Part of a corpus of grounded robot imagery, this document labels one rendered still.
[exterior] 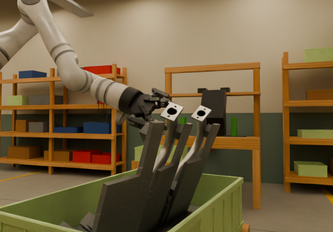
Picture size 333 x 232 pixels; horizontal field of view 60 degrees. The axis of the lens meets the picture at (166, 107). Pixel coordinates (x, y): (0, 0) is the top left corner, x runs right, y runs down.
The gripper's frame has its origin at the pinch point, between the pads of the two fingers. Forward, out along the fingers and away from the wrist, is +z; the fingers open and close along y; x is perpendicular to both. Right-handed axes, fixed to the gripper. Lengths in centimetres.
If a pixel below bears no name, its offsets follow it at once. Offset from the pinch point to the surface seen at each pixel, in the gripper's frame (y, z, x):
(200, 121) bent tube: 8.4, 5.8, 7.4
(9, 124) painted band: 169, -539, 486
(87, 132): 192, -287, 391
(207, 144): 7.1, 9.5, 15.0
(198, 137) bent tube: 9.8, 5.3, 16.8
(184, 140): -2.0, 5.4, 4.5
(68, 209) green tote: -28.0, -17.8, 21.3
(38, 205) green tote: -32.9, -20.3, 12.3
